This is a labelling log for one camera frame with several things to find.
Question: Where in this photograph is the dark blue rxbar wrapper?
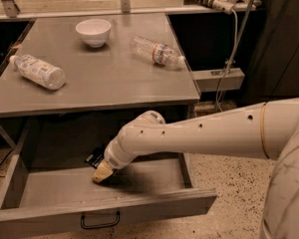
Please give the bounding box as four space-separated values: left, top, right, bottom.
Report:
85 147 104 168

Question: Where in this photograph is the white power cable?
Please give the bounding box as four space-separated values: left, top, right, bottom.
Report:
214 8 239 113

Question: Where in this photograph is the clear plastic water bottle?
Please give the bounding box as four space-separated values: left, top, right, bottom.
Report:
130 36 185 70

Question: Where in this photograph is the white labelled plastic bottle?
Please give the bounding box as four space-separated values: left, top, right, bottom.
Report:
9 54 66 91

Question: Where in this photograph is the grey counter cabinet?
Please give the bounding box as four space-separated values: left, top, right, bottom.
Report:
0 13 199 145

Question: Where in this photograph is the metal shelf rail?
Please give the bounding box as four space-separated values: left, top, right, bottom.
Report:
0 0 263 21

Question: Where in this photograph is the white ceramic bowl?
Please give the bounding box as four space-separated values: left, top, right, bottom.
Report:
76 19 112 48

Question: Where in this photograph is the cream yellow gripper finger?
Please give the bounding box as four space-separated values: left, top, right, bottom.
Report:
92 160 115 183

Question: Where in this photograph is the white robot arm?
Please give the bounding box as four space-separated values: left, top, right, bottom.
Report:
93 98 299 239

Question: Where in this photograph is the white power strip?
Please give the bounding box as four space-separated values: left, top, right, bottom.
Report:
183 0 236 15

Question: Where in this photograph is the black drawer handle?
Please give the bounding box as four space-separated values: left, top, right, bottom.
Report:
81 211 121 230

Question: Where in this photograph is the grey open drawer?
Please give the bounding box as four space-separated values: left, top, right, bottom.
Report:
0 107 218 239

